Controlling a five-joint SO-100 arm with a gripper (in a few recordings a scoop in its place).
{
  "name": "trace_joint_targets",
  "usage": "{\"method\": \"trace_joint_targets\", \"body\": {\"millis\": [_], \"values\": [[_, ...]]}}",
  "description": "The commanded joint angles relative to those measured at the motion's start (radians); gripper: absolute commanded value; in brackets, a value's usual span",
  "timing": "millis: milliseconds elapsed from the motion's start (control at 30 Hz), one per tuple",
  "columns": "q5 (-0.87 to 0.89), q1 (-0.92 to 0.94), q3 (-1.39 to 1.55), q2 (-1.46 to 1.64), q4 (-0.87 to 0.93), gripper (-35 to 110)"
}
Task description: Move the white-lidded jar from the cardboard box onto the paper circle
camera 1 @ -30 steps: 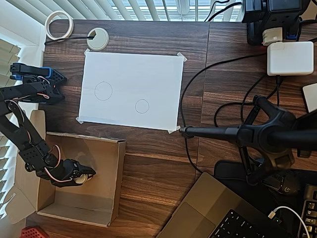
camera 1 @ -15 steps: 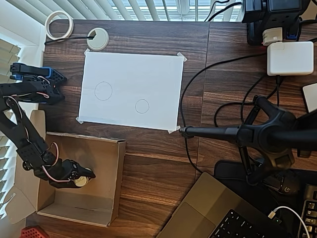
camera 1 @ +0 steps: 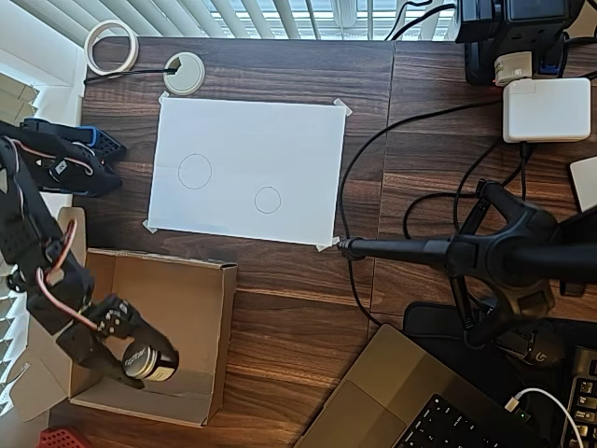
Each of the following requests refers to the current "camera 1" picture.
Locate black camera tripod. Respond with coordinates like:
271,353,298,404
335,179,597,351

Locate small white plug adapter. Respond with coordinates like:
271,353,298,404
493,50,534,88

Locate black Logitech mouse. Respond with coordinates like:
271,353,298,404
493,319,579,371

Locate black charger cable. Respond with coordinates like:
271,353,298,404
403,139,533,244

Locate red white servo wire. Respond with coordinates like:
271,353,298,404
35,268,103,333
39,217,77,286

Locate masking tape roll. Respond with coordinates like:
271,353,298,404
84,21,140,76

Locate black keyboard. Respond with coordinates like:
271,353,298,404
557,344,597,448

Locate white paper sheet with circles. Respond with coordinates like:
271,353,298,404
147,95,347,246

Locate dark glass jar silver lid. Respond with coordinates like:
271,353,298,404
121,343,181,384

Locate round white desk grommet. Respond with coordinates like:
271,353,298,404
162,52,206,96

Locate black power strip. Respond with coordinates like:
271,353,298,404
454,0,587,88

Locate grey laptop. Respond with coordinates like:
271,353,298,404
292,323,549,448

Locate white vertical blinds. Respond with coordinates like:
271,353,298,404
0,69,41,421
27,0,461,41

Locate white USB cable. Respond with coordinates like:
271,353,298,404
506,386,587,448

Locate large white power adapter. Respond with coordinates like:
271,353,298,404
502,77,592,145

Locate long black cable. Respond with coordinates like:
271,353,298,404
337,99,505,328

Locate open brown cardboard box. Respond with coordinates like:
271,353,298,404
8,207,239,429

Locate black cable through grommet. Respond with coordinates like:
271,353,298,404
83,67,181,85

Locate blue plug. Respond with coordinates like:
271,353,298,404
535,44,563,77

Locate black mouse pad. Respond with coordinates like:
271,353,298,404
403,293,597,421

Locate flat silver device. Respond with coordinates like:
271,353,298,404
568,157,597,214

